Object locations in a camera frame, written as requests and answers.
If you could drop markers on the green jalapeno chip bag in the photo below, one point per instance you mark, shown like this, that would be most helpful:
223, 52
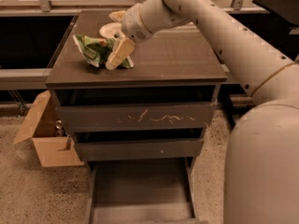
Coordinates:
96, 50

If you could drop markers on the open cardboard box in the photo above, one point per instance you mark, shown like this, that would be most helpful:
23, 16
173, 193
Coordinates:
39, 127

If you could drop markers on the white paper bowl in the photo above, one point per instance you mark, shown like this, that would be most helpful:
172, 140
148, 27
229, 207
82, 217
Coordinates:
111, 30

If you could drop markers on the metal can in box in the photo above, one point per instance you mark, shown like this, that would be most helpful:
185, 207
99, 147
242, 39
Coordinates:
59, 128

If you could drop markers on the black table top right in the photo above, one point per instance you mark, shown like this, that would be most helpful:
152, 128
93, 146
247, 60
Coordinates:
286, 9

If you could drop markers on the dark grey drawer cabinet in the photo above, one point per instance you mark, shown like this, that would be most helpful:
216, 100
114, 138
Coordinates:
175, 67

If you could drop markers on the grey open bottom drawer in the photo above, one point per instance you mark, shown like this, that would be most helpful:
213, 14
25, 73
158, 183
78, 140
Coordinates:
156, 191

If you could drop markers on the grey middle drawer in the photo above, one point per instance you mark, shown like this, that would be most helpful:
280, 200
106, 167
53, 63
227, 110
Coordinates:
152, 149

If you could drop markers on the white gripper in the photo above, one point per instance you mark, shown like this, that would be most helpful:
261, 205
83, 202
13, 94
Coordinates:
133, 24

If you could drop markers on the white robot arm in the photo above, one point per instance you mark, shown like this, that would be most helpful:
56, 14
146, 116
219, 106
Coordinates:
261, 184

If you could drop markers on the grey top drawer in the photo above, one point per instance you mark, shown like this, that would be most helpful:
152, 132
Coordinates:
107, 118

